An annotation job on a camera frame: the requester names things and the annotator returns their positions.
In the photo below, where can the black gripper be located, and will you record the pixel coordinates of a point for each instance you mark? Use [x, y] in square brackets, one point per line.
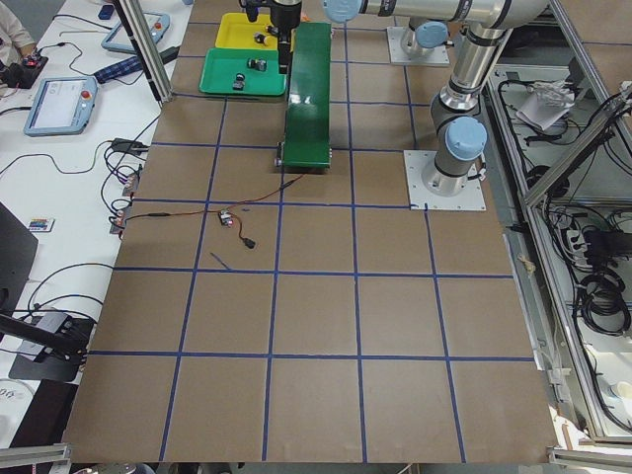
[286, 14]

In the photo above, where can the green push button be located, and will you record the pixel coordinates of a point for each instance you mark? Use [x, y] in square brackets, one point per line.
[258, 64]

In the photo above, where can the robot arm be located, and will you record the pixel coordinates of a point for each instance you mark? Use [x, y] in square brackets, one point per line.
[428, 34]
[462, 138]

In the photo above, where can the green plastic tray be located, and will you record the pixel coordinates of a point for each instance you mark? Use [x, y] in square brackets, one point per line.
[242, 72]

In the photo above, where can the yellow plastic tray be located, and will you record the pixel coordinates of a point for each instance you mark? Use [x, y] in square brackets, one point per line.
[235, 31]

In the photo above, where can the green conveyor belt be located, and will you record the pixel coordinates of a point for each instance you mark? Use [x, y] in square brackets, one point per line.
[306, 141]

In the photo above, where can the black power adapter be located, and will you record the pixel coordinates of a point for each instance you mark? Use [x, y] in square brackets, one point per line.
[169, 54]

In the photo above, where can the folded blue umbrella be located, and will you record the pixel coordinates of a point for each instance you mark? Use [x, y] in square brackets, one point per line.
[118, 69]

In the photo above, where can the small green circuit board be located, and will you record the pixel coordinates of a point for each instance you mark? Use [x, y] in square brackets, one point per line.
[226, 218]

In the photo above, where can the teach pendant near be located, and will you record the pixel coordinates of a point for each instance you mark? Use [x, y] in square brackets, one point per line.
[62, 106]

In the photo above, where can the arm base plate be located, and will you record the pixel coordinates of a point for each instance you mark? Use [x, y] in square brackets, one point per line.
[404, 50]
[428, 189]

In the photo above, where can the aluminium frame post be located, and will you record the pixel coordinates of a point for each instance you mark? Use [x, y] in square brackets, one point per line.
[133, 20]

